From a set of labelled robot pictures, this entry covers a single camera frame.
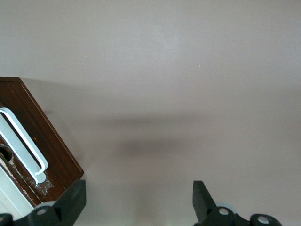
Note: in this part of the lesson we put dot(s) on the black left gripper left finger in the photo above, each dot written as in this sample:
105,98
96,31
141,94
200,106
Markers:
68,207

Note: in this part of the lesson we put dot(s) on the beige plastic drawer cabinet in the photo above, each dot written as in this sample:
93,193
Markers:
9,197

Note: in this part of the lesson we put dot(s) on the large table cover sheet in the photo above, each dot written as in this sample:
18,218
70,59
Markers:
164,70

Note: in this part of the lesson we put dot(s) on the dark wooden tray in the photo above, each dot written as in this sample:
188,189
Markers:
47,141

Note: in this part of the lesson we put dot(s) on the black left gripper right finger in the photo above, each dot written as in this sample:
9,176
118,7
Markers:
203,202

